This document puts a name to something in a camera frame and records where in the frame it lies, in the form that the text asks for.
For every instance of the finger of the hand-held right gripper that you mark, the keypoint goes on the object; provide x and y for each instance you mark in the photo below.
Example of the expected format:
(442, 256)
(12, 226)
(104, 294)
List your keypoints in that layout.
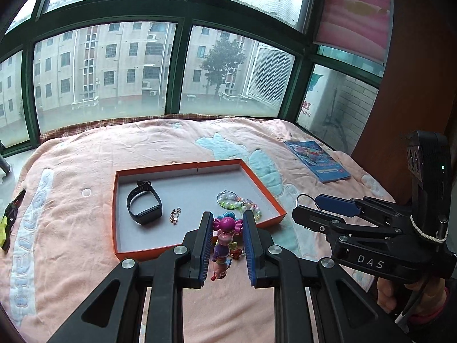
(335, 204)
(314, 218)

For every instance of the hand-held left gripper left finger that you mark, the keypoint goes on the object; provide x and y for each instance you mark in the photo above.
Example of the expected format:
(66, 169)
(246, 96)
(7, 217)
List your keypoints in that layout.
(205, 253)

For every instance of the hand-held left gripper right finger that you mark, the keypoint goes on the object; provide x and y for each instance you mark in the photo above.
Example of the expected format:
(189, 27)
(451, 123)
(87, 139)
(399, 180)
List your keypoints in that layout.
(250, 253)

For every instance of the silver bangle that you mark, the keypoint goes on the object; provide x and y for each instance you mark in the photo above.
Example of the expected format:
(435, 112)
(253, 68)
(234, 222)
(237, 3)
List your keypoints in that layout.
(301, 197)
(219, 200)

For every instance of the small crystal earring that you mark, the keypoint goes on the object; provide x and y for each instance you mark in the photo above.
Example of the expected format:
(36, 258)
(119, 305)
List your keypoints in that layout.
(175, 216)

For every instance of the orange cardboard tray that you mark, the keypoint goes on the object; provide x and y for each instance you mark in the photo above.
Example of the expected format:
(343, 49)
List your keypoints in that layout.
(150, 237)

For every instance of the black smart band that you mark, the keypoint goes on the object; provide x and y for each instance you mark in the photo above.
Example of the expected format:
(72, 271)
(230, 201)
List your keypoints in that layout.
(142, 220)

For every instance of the person's right forearm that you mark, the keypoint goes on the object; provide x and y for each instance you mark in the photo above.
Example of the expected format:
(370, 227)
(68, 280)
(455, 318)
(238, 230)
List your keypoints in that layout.
(433, 321)

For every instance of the person's right hand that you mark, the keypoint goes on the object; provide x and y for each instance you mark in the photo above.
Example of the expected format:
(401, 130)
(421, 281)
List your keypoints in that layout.
(387, 294)

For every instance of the blue book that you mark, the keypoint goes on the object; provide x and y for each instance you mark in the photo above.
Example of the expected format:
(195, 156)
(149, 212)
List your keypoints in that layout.
(317, 159)

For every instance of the white sign with blue figure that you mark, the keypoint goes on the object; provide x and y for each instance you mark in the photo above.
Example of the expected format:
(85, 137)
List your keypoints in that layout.
(314, 100)

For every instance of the white louvred cover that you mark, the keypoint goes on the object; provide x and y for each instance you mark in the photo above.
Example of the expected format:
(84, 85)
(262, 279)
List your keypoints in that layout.
(269, 75)

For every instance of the brown wooden panel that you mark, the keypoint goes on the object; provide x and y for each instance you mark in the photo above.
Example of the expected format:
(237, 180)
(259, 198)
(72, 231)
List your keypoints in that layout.
(414, 78)

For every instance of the plaid bed sheet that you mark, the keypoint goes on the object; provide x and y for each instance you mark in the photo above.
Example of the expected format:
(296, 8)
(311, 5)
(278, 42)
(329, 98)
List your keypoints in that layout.
(107, 125)

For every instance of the green tree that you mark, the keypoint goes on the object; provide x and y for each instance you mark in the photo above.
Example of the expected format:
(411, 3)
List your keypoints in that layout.
(223, 62)

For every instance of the pink striped curtain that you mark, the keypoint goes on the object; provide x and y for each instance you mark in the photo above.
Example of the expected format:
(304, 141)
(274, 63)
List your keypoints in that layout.
(353, 14)

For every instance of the yellow black utility knife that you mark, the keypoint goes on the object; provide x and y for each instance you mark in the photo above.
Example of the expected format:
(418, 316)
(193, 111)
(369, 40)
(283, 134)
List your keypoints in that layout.
(10, 214)

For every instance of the beige apartment building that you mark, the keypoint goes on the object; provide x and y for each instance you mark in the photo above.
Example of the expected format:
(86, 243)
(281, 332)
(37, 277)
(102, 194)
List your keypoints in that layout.
(107, 64)

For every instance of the green window frame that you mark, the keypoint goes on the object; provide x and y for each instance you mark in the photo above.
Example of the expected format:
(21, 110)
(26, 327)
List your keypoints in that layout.
(180, 68)

